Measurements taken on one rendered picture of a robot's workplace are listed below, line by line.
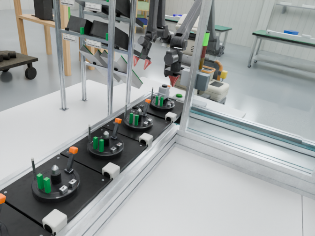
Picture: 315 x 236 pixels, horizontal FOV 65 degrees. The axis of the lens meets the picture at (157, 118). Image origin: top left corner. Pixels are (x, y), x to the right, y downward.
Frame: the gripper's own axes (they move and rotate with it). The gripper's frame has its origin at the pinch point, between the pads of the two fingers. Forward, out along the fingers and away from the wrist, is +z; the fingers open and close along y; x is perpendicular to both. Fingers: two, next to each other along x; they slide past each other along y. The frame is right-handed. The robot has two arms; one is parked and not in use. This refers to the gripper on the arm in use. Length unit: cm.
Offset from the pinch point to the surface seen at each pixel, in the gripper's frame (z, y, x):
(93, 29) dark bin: -28, -36, -26
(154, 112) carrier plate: 8.3, 0.7, -22.1
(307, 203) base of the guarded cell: 19, 77, -34
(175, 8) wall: 44, -371, 864
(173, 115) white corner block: 6.2, 11.3, -22.9
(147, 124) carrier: 5.4, 5.7, -39.1
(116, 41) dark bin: -23.9, -23.6, -23.6
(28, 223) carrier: 7, 4, -100
